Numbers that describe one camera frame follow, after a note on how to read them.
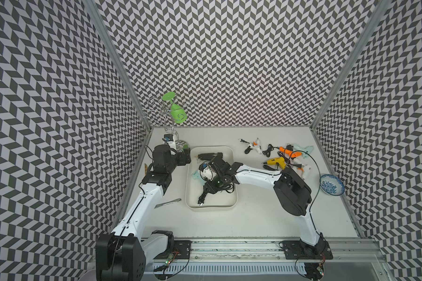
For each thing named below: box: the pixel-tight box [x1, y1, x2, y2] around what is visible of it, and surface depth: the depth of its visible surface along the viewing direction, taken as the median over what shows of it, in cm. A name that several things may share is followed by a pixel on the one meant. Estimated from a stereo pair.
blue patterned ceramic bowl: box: [319, 174, 345, 197], surface depth 92 cm
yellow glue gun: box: [263, 156, 287, 170], surface depth 101 cm
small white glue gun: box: [238, 137, 264, 155], surface depth 107 cm
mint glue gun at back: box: [296, 145, 315, 158], surface depth 106 cm
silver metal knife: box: [154, 198, 182, 209], surface depth 91 cm
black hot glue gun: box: [195, 152, 223, 161], surface depth 103 cm
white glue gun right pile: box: [290, 158, 305, 181], surface depth 99 cm
